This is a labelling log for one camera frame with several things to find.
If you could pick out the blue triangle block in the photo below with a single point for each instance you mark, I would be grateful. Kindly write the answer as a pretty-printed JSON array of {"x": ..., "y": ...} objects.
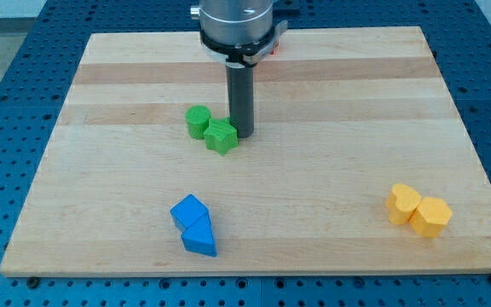
[{"x": 199, "y": 238}]

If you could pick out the wooden board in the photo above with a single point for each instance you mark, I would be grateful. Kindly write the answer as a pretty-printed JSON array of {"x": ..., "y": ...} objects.
[{"x": 341, "y": 116}]

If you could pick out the green cylinder block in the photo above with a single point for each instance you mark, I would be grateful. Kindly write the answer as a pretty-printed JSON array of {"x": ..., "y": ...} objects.
[{"x": 197, "y": 118}]

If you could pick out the dark grey cylindrical pointer tool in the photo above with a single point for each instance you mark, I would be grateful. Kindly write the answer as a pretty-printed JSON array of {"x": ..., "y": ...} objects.
[{"x": 241, "y": 100}]

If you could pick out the yellow heart block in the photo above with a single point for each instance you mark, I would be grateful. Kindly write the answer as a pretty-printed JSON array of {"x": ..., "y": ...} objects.
[{"x": 402, "y": 203}]

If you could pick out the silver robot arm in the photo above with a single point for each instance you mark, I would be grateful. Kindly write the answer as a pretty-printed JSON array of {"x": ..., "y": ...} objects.
[{"x": 238, "y": 33}]

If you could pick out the green star block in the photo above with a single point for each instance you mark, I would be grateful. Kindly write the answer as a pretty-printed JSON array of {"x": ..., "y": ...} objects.
[{"x": 220, "y": 136}]

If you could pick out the red block behind arm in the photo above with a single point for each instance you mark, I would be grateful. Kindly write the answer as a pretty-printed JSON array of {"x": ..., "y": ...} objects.
[{"x": 275, "y": 48}]

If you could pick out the yellow hexagon block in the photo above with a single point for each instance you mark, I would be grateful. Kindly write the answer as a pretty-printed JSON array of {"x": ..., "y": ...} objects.
[{"x": 430, "y": 217}]

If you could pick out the blue cube block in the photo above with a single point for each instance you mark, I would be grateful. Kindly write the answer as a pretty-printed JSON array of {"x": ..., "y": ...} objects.
[{"x": 187, "y": 211}]

